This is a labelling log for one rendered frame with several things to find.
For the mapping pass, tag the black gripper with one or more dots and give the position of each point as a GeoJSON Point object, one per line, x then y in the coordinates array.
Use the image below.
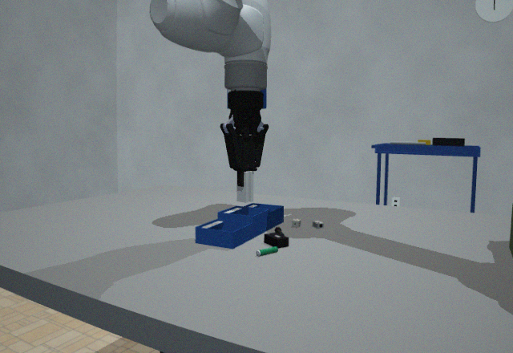
{"type": "Point", "coordinates": [244, 152]}

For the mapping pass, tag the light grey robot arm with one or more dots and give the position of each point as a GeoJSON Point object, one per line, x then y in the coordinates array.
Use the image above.
{"type": "Point", "coordinates": [238, 30]}

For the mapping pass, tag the green battery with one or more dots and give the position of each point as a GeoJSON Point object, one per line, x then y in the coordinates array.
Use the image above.
{"type": "Point", "coordinates": [266, 251]}

